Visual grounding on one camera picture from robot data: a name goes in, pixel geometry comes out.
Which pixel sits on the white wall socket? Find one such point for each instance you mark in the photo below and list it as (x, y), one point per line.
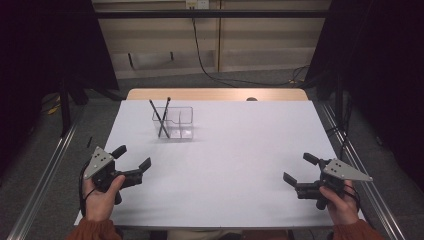
(197, 4)

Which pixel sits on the dark round table grommet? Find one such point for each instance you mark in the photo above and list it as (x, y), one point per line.
(251, 99)

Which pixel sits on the wooden table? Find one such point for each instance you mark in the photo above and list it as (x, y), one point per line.
(200, 94)

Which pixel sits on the clear plastic organizer box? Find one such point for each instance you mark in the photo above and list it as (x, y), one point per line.
(178, 133)

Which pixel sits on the person's right hand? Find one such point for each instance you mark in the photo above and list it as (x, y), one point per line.
(341, 208)

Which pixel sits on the small yellow item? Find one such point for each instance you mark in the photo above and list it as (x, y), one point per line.
(53, 110)

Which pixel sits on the person's left hand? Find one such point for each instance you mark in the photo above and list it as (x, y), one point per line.
(100, 203)

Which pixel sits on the black stand post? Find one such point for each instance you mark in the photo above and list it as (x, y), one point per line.
(339, 110)
(65, 110)

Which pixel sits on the black makeup brush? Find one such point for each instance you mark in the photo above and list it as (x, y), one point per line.
(165, 111)

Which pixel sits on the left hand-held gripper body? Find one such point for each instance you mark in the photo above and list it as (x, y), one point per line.
(98, 163)

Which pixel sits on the white table cover board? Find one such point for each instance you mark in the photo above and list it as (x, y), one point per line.
(216, 200)

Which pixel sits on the black horizontal metal bar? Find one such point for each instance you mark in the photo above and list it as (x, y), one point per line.
(233, 14)

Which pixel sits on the black curtain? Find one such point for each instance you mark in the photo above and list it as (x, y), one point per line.
(383, 66)
(40, 50)

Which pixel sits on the black pen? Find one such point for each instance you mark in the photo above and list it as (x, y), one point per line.
(154, 107)

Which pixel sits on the aluminium rail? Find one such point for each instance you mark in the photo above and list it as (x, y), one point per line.
(43, 180)
(383, 213)

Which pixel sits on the small black stick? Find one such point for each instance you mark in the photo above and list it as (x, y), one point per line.
(89, 141)

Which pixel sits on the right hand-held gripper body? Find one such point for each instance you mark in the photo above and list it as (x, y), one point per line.
(343, 171)

